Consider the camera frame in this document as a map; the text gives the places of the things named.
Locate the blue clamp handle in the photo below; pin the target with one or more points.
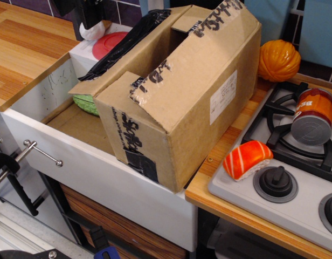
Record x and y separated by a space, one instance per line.
103 249

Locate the chrome towel bar handle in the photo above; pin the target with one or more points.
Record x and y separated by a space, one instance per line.
42 152

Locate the toy salmon sushi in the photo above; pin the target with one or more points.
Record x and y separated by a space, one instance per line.
246 159

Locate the black metal clamp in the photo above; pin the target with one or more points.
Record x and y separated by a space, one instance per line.
9 166

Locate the orange toy soup can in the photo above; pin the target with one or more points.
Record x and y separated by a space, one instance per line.
312 121

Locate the orange toy pumpkin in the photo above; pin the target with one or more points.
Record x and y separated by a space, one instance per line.
278 61

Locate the red plastic plate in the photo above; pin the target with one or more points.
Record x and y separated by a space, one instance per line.
105 44

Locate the white toy garlic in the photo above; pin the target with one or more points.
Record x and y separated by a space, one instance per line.
94 33

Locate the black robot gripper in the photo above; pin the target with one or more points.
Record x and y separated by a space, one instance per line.
89 12

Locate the cardboard box with flaps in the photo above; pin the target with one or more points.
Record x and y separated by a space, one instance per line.
167 101

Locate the black stove burner grate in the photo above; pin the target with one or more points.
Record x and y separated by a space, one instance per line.
272 125

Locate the grey toy stove top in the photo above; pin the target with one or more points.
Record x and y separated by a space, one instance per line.
300 216

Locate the green toy vegetable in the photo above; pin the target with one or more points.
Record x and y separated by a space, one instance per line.
86 103

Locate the white toy sink basin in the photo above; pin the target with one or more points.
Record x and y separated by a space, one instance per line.
45 113

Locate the black stove knob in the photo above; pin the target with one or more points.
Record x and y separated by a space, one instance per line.
325 212
275 184

